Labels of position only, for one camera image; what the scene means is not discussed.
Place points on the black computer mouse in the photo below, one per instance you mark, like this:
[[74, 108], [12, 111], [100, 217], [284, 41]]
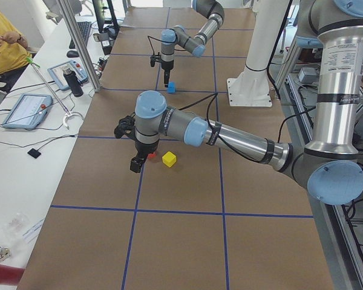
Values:
[[72, 54]]

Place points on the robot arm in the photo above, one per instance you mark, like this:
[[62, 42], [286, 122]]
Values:
[[196, 45], [326, 166]]

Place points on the person in yellow shirt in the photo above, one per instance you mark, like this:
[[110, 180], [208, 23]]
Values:
[[13, 53]]

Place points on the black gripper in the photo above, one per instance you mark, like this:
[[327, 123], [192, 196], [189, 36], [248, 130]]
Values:
[[144, 147], [167, 66]]

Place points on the black keyboard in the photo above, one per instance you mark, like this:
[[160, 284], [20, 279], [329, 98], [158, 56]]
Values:
[[85, 29]]

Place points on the far teach pendant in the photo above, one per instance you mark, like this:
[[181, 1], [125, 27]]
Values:
[[59, 71]]

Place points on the blue foam block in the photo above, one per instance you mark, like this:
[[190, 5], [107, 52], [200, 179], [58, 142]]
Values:
[[171, 88]]

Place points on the grabber stick tool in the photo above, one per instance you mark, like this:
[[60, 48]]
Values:
[[68, 114]]

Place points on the black water bottle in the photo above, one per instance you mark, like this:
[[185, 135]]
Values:
[[72, 81]]

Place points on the yellow foam block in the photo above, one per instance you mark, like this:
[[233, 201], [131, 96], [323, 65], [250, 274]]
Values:
[[169, 159]]

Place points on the aluminium frame post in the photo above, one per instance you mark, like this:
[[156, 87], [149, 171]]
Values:
[[73, 29]]

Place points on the red fire extinguisher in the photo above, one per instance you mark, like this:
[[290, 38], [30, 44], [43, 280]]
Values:
[[10, 275]]

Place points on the small black square pad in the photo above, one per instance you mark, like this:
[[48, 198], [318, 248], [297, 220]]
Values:
[[34, 153]]

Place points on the teach pendant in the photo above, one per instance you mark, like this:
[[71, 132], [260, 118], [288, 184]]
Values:
[[28, 111], [59, 71]]

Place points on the near teach pendant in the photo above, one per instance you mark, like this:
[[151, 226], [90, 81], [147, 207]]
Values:
[[28, 111]]

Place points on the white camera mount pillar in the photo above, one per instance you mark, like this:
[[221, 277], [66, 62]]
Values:
[[251, 87]]

